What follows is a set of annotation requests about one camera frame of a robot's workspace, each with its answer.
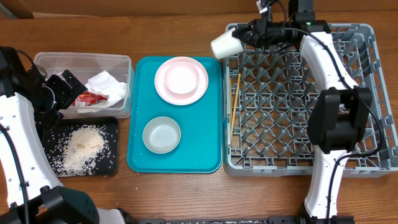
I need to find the red snack wrapper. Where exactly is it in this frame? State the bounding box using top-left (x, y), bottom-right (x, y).
top-left (72, 91), bottom-right (108, 107)

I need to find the white paper cup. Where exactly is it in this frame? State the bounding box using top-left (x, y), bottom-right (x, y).
top-left (211, 28), bottom-right (244, 59)

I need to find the white napkin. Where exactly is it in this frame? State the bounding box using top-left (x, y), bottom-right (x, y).
top-left (75, 70), bottom-right (129, 118)

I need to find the wooden chopstick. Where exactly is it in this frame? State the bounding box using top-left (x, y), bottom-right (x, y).
top-left (229, 78), bottom-right (233, 146)
top-left (230, 72), bottom-right (241, 145)

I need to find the white rice pile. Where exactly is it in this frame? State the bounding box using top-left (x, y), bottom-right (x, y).
top-left (43, 124), bottom-right (113, 177)

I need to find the pink bowl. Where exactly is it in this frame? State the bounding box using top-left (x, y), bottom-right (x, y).
top-left (164, 62), bottom-right (199, 95)

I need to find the pink plate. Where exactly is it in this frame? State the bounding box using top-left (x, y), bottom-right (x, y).
top-left (154, 57), bottom-right (209, 106)

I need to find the grey bowl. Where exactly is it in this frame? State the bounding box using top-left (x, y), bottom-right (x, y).
top-left (142, 116), bottom-right (182, 154)

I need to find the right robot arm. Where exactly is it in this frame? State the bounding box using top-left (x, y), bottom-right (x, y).
top-left (226, 1), bottom-right (373, 223)

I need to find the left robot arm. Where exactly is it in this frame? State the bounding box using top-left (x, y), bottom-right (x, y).
top-left (1, 47), bottom-right (135, 223)

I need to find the grey dishwasher rack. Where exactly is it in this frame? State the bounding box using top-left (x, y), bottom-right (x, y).
top-left (223, 24), bottom-right (397, 178)

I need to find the clear plastic bin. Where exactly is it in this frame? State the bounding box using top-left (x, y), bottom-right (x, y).
top-left (34, 52), bottom-right (134, 119)

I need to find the black tray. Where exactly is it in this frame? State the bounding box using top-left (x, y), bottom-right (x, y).
top-left (37, 116), bottom-right (119, 178)

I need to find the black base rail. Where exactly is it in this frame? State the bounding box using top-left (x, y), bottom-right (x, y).
top-left (124, 211), bottom-right (355, 224)

